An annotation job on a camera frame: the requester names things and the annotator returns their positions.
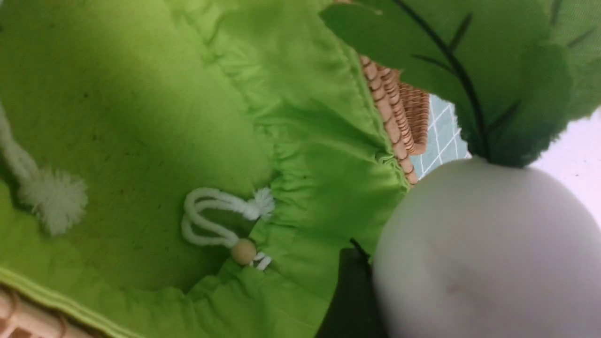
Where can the white toy radish green leaves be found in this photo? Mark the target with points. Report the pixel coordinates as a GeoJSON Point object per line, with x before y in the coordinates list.
{"type": "Point", "coordinates": [488, 247]}

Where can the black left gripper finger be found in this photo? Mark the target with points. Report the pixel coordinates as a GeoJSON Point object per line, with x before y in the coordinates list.
{"type": "Point", "coordinates": [353, 311]}

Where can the woven wicker basket green lining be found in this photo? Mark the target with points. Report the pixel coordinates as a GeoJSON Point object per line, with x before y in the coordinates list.
{"type": "Point", "coordinates": [192, 167]}

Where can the green checkered tablecloth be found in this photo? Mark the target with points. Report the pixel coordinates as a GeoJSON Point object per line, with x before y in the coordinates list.
{"type": "Point", "coordinates": [444, 143]}

